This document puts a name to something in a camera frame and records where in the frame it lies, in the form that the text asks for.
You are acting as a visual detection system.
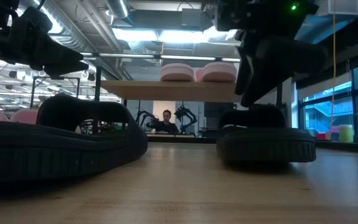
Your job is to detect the wooden shelf board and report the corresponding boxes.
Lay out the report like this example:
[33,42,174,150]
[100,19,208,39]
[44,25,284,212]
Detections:
[99,80,242,103]

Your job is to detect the person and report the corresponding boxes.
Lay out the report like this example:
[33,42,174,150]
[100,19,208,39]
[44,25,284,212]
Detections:
[146,109,180,135]

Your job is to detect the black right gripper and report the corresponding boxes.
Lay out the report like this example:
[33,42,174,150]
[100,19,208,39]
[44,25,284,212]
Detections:
[214,12,328,106]

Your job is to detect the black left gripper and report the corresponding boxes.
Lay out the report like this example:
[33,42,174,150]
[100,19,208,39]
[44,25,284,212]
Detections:
[0,6,90,79]

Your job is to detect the wooden shelf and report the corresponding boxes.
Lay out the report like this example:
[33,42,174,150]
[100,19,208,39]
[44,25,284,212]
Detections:
[94,65,283,134]

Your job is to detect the yellow hanging cable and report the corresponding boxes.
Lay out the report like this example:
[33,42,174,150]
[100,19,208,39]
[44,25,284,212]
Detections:
[330,14,337,141]

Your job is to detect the yellow-green cup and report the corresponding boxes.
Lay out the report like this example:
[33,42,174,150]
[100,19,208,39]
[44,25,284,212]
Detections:
[338,124,354,144]

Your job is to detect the long ceiling light bar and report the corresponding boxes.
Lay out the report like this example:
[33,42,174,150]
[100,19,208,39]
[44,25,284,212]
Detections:
[81,52,241,63]

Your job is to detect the black foam slide sandal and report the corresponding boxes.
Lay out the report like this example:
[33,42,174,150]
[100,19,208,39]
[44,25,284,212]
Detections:
[216,104,317,164]
[0,94,149,184]

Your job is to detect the dark background screen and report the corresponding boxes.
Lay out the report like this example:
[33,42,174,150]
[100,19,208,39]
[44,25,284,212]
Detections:
[203,101,239,128]

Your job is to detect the background table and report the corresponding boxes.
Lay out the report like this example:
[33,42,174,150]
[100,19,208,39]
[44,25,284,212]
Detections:
[146,133,219,144]

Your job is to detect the thin black background frame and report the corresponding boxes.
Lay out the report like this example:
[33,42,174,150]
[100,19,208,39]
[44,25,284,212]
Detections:
[29,76,81,108]

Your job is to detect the small silver spiral duct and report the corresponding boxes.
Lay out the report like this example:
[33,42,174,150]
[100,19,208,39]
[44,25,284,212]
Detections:
[106,0,131,19]

